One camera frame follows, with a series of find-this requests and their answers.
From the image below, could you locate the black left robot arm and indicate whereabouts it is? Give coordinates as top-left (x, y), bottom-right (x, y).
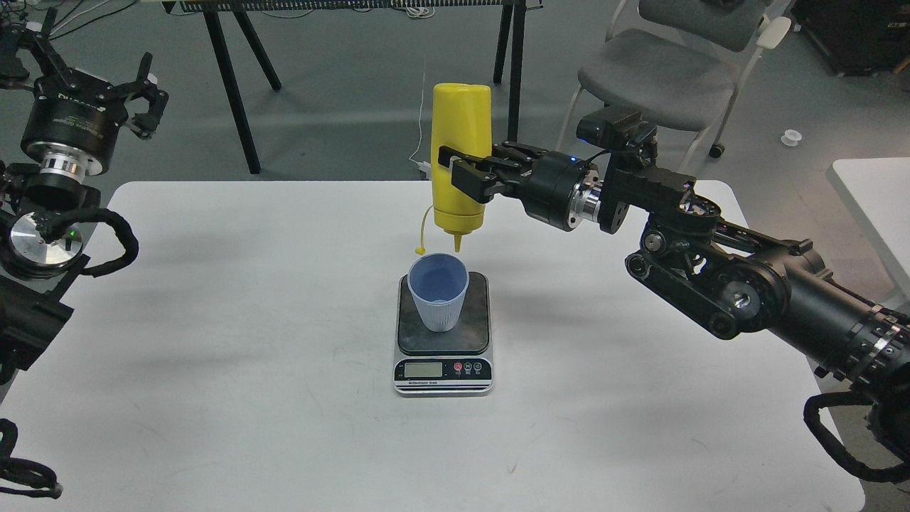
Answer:
top-left (1, 9), bottom-right (168, 391)

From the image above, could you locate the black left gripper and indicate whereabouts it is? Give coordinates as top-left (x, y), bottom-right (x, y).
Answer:
top-left (1, 7), bottom-right (169, 176)

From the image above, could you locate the white side table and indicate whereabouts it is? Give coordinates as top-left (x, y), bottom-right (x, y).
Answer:
top-left (828, 156), bottom-right (909, 302)

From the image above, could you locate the yellow squeeze bottle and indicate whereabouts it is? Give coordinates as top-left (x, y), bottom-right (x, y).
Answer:
top-left (430, 83), bottom-right (492, 252)

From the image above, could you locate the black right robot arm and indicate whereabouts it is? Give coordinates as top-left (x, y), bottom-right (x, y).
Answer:
top-left (437, 142), bottom-right (909, 484)

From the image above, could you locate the white charger cable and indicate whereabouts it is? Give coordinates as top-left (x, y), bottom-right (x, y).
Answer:
top-left (409, 53), bottom-right (436, 176)

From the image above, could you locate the white plastic spool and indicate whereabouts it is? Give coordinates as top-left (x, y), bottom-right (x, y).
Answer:
top-left (780, 129), bottom-right (803, 148)

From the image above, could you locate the black cabinet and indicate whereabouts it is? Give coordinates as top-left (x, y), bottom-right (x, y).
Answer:
top-left (791, 1), bottom-right (909, 77)

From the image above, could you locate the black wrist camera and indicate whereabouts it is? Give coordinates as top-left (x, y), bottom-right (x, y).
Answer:
top-left (575, 106), bottom-right (658, 159)

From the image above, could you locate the blue ribbed plastic cup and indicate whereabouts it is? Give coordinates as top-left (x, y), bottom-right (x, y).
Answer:
top-left (405, 253), bottom-right (469, 333)

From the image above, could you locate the black leg background table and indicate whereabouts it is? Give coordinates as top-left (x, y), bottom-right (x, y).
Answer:
top-left (164, 1), bottom-right (529, 179)

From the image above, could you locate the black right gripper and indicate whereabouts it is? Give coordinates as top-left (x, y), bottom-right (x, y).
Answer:
top-left (438, 142), bottom-right (602, 231)

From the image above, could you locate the grey office chair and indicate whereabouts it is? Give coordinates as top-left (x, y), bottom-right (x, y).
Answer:
top-left (556, 1), bottom-right (792, 171)

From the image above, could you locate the digital kitchen scale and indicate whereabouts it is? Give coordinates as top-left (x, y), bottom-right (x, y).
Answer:
top-left (392, 272), bottom-right (494, 398)

